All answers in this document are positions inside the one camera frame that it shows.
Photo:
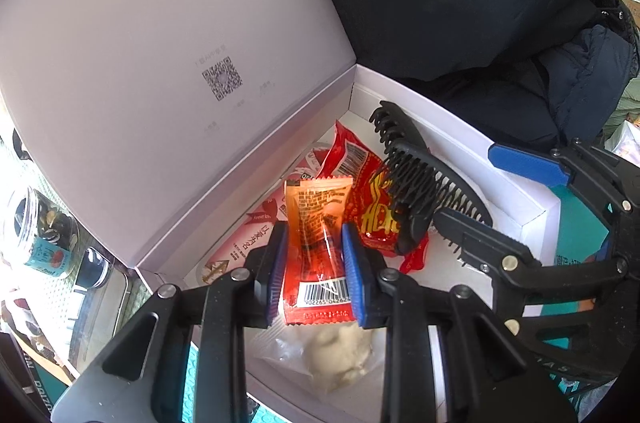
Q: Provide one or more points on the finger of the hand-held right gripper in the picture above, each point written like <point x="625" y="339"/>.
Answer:
<point x="480" y="238"/>
<point x="530" y="165"/>

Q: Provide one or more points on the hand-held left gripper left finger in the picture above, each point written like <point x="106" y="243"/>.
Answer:
<point x="275" y="273"/>

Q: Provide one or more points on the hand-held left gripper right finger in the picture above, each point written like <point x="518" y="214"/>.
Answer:
<point x="357" y="273"/>

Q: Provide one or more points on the pink rose printed packet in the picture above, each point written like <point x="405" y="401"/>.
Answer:
<point x="240" y="243"/>

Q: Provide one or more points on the orange snack packet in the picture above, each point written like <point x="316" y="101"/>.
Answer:
<point x="315" y="223"/>

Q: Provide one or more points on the red snack packet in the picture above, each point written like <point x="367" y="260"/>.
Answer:
<point x="370" y="198"/>

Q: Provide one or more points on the clear bag with cookie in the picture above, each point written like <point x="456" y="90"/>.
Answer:
<point x="340" y="353"/>

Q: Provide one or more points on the black hair claw clip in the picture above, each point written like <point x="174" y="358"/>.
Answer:
<point x="415" y="178"/>

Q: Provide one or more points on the white cardboard gift box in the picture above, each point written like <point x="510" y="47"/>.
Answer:
<point x="150" y="28"/>

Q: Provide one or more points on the teal bubble mailer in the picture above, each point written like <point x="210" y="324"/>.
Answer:
<point x="575" y="228"/>

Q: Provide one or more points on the green upholstered chair back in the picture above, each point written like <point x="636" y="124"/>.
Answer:
<point x="631" y="98"/>

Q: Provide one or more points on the black smartphone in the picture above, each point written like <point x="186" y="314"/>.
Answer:
<point x="105" y="313"/>

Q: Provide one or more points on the clear jar with blue label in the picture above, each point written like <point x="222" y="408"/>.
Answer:
<point x="40" y="238"/>

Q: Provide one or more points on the black printed bag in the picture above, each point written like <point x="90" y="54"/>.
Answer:
<point x="37" y="383"/>

